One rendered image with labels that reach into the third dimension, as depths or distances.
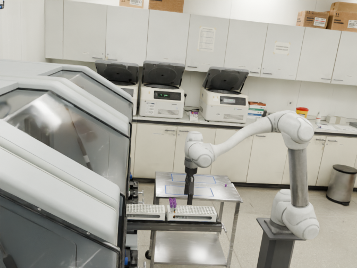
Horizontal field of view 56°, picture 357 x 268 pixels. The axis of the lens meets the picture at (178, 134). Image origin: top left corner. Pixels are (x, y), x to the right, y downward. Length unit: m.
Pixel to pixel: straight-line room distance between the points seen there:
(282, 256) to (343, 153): 2.95
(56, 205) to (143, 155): 3.65
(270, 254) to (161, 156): 2.33
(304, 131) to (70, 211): 1.39
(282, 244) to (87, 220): 1.83
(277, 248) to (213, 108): 2.34
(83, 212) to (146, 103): 3.49
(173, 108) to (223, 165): 1.04
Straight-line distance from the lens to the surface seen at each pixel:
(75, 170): 0.92
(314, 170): 5.08
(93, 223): 0.76
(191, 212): 2.09
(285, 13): 5.18
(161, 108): 4.23
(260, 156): 4.67
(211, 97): 4.34
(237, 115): 4.42
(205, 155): 1.73
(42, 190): 0.76
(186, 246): 2.83
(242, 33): 4.61
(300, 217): 2.14
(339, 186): 4.92
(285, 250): 2.47
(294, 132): 1.88
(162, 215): 2.05
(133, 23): 4.42
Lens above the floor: 1.84
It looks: 15 degrees down
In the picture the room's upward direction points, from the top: 6 degrees clockwise
